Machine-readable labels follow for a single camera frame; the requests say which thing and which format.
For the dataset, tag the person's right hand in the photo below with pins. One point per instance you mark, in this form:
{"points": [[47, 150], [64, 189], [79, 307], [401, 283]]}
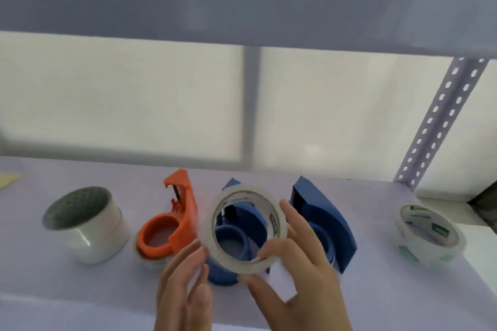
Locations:
{"points": [[314, 288]]}

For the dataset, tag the person's left hand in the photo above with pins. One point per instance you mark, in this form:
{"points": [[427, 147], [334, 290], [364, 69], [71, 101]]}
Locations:
{"points": [[180, 296]]}

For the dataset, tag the person's right thumb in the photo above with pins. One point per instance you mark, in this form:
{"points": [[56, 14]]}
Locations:
{"points": [[260, 292]]}

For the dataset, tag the person's left fingers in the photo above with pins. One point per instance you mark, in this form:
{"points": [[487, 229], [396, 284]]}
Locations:
{"points": [[182, 270]]}

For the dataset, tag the orange tape dispenser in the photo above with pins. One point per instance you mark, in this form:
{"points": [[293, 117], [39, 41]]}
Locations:
{"points": [[186, 218]]}

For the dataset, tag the blue tape dispenser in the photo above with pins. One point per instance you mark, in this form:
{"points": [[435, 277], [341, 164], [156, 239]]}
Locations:
{"points": [[326, 218], [233, 243]]}

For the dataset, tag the wide white tape roll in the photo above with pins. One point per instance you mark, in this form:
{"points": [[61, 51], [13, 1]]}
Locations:
{"points": [[99, 233]]}

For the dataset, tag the grey vertical bar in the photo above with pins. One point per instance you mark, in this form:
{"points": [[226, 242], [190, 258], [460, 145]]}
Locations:
{"points": [[252, 109]]}

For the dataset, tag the clear tape roll green label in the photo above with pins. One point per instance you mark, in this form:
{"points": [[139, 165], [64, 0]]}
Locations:
{"points": [[431, 245]]}

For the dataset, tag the yellow paper piece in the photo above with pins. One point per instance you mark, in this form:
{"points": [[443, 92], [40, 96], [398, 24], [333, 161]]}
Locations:
{"points": [[8, 180]]}

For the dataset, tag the dark object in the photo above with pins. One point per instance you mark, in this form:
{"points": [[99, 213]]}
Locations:
{"points": [[485, 208]]}

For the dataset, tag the grey metal shelf beam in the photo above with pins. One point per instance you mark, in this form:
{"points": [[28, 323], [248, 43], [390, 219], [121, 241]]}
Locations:
{"points": [[233, 8]]}

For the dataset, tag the perforated grey shelf post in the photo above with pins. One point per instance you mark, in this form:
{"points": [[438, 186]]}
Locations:
{"points": [[438, 125]]}

